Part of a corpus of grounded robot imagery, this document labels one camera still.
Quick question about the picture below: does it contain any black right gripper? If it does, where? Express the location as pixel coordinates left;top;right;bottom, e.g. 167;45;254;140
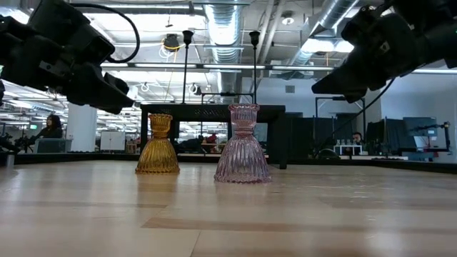
311;3;430;105

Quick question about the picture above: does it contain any white cabinet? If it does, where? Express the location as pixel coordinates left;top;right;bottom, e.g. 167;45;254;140
99;131;126;152

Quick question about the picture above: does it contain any pink ribbed glass candle holder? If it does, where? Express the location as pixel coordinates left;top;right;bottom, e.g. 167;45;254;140
214;103;272;184

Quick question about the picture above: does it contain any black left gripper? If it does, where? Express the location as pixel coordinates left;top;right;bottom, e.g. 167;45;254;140
0;0;135;116

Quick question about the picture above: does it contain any black boom stand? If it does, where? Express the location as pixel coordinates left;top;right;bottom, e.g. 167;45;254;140
406;121;452;153

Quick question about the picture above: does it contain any white round column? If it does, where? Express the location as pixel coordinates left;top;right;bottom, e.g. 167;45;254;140
66;103;98;153

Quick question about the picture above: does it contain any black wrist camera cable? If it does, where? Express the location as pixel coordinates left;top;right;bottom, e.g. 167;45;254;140
69;2;141;65

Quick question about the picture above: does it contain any black hanging ceiling device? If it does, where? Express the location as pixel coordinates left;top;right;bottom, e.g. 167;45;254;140
163;34;181;53

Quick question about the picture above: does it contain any long ceiling light strip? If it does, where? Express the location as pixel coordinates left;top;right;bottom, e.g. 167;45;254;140
99;62;336;73

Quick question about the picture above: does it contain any black cable loop bracket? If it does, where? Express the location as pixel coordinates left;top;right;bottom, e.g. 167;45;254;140
316;148;341;160

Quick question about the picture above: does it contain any silver slanted ceiling duct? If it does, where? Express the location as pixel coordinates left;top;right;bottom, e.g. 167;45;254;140
289;0;361;67

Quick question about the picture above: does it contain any amber ribbed glass candle holder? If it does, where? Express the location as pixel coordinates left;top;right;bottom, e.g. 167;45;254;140
134;114;181;175

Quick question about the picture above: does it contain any tall black metal candlestick holder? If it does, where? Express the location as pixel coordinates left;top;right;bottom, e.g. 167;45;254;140
248;31;261;105
181;30;194;105

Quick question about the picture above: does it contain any silver ribbed ceiling duct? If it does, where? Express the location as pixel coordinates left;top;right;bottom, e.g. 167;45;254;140
203;0;248;96

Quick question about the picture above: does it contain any black perforated metal shelf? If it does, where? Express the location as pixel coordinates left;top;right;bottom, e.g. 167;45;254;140
140;104;288;170

